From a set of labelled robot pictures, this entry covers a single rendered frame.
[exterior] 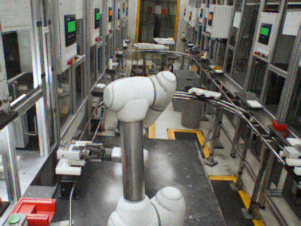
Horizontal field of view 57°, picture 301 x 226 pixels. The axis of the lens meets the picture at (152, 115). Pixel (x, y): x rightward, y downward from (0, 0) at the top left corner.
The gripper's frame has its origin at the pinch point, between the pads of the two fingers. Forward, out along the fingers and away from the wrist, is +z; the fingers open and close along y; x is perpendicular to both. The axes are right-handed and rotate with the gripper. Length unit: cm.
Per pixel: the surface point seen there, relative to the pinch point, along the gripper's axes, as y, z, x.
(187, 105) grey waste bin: -54, -106, -262
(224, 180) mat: -92, -135, -120
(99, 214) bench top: -27.9, -16.3, 19.8
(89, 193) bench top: -28.0, -6.9, 1.4
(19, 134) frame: 4.9, 37.1, -7.6
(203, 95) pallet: -10, -108, -172
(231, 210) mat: -92, -130, -69
